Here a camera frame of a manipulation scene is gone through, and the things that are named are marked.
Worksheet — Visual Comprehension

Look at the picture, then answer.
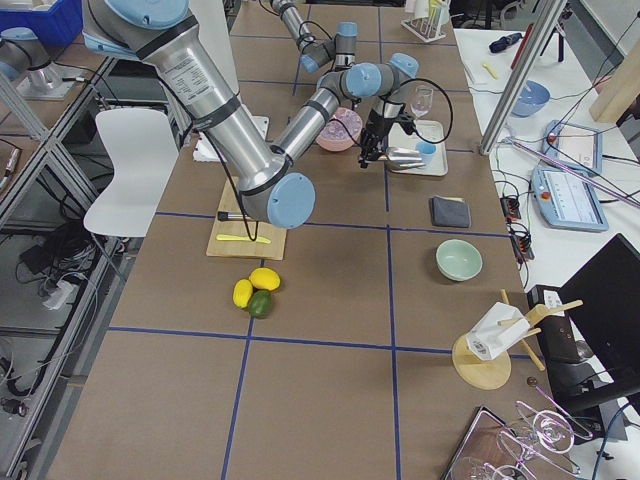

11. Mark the white wire cup rack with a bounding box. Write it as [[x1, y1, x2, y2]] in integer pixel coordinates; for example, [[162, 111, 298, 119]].
[[401, 0, 450, 43]]

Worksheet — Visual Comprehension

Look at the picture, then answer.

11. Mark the black monitor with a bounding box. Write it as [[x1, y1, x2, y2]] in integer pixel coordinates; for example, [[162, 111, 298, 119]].
[[542, 233, 639, 413]]

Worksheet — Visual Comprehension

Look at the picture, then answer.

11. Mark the hanging wine glass rack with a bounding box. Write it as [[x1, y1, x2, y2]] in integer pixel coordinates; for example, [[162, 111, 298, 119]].
[[443, 390, 594, 479]]

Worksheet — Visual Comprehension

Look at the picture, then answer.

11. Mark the near teach pendant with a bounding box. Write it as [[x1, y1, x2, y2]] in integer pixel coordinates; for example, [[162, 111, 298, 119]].
[[531, 166, 609, 232]]

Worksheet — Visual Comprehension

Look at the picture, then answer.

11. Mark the blue bowl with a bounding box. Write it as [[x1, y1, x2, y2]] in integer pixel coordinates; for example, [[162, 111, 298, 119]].
[[511, 80, 551, 118]]

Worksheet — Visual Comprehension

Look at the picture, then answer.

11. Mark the wooden cutting board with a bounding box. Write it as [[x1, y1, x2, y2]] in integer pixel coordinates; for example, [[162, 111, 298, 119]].
[[206, 180, 287, 260]]

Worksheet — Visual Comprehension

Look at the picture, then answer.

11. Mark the far teach pendant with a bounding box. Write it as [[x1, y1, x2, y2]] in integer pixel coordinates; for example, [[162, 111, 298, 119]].
[[541, 120, 603, 176]]

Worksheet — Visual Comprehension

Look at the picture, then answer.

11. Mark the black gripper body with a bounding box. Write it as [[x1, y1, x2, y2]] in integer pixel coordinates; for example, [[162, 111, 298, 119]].
[[358, 97, 415, 169]]

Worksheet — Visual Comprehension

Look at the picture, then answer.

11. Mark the cream serving tray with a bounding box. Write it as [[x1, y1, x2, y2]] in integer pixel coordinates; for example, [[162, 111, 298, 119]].
[[388, 120, 448, 176]]

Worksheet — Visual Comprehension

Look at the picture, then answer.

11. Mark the white chair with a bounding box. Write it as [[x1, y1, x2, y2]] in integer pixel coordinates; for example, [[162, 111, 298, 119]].
[[83, 108, 179, 238]]

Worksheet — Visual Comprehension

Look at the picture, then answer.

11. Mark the small yellow utensil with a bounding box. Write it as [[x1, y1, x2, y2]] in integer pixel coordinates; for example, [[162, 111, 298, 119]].
[[482, 62, 499, 79]]

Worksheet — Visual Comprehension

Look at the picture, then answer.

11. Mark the yellow lemon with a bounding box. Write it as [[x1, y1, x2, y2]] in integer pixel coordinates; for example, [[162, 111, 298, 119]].
[[249, 267, 281, 291], [232, 278, 254, 309]]

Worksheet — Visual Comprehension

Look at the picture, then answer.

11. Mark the steel rolling pin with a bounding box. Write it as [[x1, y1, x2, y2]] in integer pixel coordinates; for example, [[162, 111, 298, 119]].
[[216, 211, 251, 222]]

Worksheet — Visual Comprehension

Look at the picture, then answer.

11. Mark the teach pendant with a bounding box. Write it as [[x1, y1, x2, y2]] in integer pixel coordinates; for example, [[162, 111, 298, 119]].
[[531, 166, 609, 232], [541, 120, 603, 176]]

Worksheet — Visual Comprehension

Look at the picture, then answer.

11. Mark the dark blue folded umbrella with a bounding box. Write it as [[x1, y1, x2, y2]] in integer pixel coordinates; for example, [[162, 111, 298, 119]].
[[489, 32, 523, 54]]

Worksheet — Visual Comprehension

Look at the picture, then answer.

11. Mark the green avocado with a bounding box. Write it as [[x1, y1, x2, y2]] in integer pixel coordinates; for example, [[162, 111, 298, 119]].
[[247, 290, 273, 318]]

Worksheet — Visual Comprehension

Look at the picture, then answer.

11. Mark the yellow plastic knife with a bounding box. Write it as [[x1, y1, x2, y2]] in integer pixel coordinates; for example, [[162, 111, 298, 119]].
[[215, 234, 272, 244]]

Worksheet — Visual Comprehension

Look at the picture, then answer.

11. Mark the steel ice scoop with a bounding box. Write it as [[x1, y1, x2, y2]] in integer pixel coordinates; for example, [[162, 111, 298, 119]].
[[378, 147, 426, 171]]

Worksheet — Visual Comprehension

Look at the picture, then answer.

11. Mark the yellow lemon front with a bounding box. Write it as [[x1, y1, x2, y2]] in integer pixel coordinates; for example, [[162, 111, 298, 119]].
[[232, 278, 254, 309]]

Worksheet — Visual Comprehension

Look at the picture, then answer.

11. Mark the yellow lemon back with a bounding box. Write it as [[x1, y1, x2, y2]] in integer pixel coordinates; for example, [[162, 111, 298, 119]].
[[249, 267, 281, 291]]

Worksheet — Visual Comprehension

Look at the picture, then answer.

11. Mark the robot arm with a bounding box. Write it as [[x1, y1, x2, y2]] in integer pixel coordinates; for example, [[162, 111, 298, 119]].
[[82, 1, 419, 229], [258, 1, 358, 73]]

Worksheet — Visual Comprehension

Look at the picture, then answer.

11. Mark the green bowl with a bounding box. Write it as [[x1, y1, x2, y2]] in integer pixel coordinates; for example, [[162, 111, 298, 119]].
[[435, 239, 483, 282]]

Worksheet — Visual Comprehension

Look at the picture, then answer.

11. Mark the wooden mug tree stand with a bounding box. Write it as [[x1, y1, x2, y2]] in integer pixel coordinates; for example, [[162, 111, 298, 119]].
[[452, 289, 583, 390]]

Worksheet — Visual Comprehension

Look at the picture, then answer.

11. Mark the clear wine glass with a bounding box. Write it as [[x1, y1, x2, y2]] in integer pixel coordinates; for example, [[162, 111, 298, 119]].
[[409, 85, 434, 120]]

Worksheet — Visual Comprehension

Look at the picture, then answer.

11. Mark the grey folded cloth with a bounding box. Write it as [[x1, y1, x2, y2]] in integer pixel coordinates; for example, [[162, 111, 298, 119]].
[[429, 196, 471, 228]]

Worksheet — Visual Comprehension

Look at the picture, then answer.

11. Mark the blue plastic cup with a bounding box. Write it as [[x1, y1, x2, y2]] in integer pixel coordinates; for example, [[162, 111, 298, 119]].
[[415, 140, 437, 165]]

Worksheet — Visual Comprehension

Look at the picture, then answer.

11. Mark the pink bowl of ice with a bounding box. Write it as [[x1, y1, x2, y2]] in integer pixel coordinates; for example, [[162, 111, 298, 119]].
[[316, 107, 363, 152]]

